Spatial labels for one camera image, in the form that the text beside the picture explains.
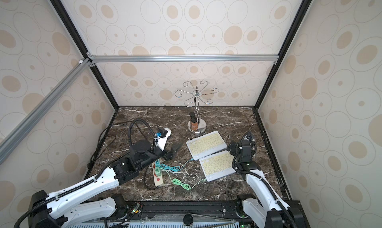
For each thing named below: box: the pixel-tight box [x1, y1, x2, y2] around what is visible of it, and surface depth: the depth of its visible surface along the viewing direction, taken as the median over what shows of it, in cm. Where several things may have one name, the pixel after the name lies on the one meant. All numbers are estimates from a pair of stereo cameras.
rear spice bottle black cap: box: [189, 111, 195, 122], surface depth 102 cm
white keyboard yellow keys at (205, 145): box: [186, 130, 228, 161], surface depth 99 cm
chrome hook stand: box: [174, 80, 220, 134], surface depth 85 cm
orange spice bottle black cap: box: [191, 116, 199, 131], surface depth 99 cm
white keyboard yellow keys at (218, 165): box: [198, 149, 237, 182], surface depth 90 cm
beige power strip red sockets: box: [152, 161, 164, 186], surface depth 83 cm
